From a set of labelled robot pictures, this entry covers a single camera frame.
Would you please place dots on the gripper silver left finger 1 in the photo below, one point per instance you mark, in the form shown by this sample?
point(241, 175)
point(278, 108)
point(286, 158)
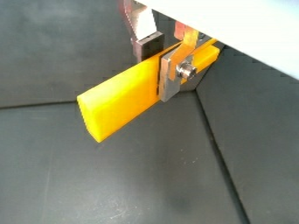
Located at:
point(147, 40)

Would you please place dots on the yellow two-pronged square-circle object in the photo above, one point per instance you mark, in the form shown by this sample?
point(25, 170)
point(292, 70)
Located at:
point(117, 100)

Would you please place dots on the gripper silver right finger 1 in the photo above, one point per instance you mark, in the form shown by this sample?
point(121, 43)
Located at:
point(176, 67)

